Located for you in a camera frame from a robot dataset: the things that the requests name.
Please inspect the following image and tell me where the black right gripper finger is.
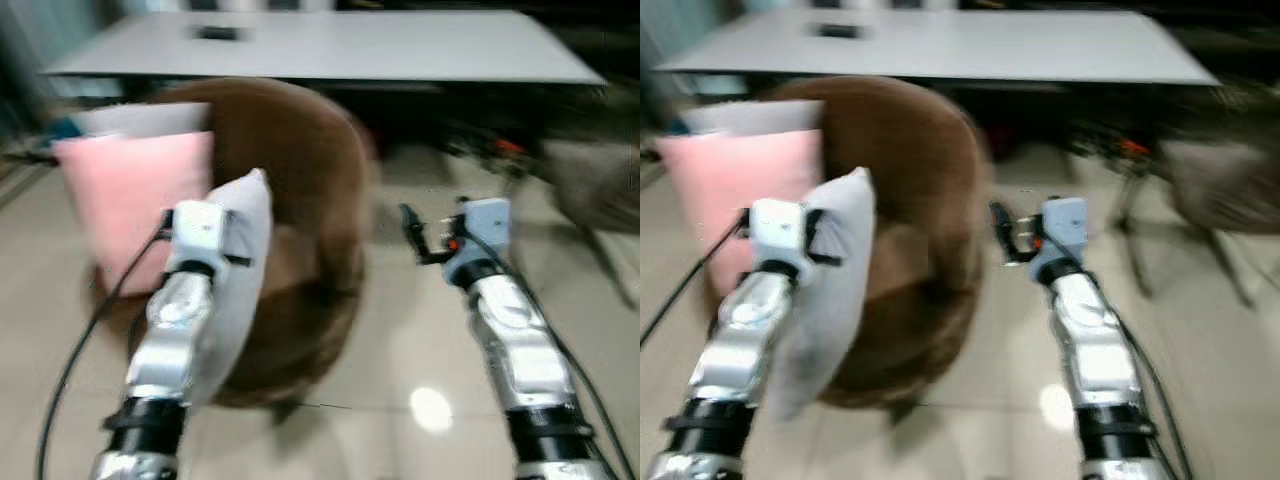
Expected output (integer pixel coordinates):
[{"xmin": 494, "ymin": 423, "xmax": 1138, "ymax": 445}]
[
  {"xmin": 399, "ymin": 204, "xmax": 432, "ymax": 264},
  {"xmin": 989, "ymin": 202, "xmax": 1019, "ymax": 264}
]

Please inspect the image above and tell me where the brown round sofa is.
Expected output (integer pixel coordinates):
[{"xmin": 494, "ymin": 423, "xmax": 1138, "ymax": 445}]
[
  {"xmin": 700, "ymin": 75, "xmax": 993, "ymax": 409},
  {"xmin": 95, "ymin": 78, "xmax": 369, "ymax": 409}
]

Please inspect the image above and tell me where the pink pillow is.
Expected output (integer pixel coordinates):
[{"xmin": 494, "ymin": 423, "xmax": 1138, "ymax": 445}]
[
  {"xmin": 52, "ymin": 130, "xmax": 216, "ymax": 296},
  {"xmin": 655, "ymin": 130, "xmax": 826, "ymax": 296}
]

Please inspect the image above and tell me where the pale grey pillow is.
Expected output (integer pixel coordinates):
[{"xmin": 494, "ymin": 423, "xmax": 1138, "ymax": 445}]
[
  {"xmin": 680, "ymin": 100, "xmax": 826, "ymax": 138},
  {"xmin": 72, "ymin": 102, "xmax": 213, "ymax": 141}
]

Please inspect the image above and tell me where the grey fabric chair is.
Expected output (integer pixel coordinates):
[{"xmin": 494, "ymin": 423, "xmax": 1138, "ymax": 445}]
[
  {"xmin": 535, "ymin": 138, "xmax": 641, "ymax": 306},
  {"xmin": 1115, "ymin": 138, "xmax": 1280, "ymax": 306}
]

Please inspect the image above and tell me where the light grey table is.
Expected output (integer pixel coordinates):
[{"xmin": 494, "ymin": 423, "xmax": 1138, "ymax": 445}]
[
  {"xmin": 40, "ymin": 10, "xmax": 608, "ymax": 86},
  {"xmin": 652, "ymin": 10, "xmax": 1223, "ymax": 86}
]

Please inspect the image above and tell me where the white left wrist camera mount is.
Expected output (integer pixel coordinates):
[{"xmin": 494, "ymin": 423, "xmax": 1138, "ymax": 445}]
[
  {"xmin": 748, "ymin": 198, "xmax": 813, "ymax": 276},
  {"xmin": 165, "ymin": 200, "xmax": 233, "ymax": 276}
]

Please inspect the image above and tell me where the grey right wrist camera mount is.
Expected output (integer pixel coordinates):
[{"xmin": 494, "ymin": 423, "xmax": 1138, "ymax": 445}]
[
  {"xmin": 440, "ymin": 198, "xmax": 513, "ymax": 286},
  {"xmin": 1028, "ymin": 197, "xmax": 1091, "ymax": 283}
]

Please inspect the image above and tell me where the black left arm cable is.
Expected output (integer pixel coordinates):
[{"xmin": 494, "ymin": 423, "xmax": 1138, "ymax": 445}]
[
  {"xmin": 640, "ymin": 215, "xmax": 753, "ymax": 346},
  {"xmin": 38, "ymin": 225, "xmax": 173, "ymax": 480}
]

